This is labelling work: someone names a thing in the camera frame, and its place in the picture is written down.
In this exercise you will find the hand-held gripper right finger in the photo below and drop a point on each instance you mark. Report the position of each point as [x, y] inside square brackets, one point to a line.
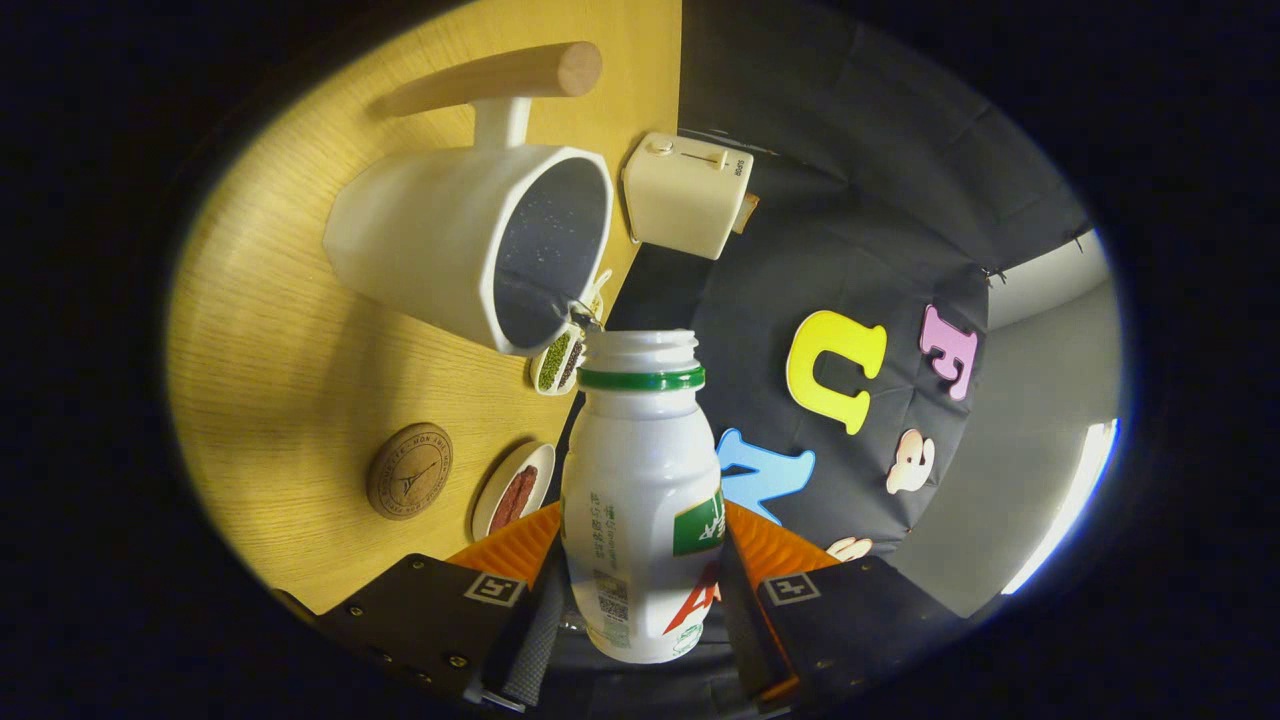
[745, 630]

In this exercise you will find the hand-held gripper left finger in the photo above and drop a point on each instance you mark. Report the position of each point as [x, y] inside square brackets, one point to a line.
[530, 640]

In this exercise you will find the white juice bottle green collar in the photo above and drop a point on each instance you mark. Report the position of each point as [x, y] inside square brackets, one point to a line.
[640, 470]

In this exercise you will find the round cork coaster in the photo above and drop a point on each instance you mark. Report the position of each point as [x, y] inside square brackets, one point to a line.
[408, 472]

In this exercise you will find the red-brown meat slice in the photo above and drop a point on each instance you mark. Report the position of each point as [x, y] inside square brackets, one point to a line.
[514, 498]

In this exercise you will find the round white plate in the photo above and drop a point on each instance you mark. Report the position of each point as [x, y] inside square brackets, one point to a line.
[535, 465]

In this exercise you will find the small white divided bean dish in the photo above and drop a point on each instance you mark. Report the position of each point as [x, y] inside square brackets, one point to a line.
[555, 362]

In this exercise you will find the wooden table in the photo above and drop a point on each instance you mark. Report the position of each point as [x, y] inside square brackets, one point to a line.
[280, 370]

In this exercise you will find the bread slice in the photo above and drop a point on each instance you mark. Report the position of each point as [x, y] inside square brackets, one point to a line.
[748, 213]

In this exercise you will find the cream toaster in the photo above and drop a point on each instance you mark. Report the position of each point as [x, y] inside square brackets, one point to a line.
[680, 200]

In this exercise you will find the black backdrop cloth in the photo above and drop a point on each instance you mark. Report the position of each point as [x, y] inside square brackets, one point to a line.
[850, 200]

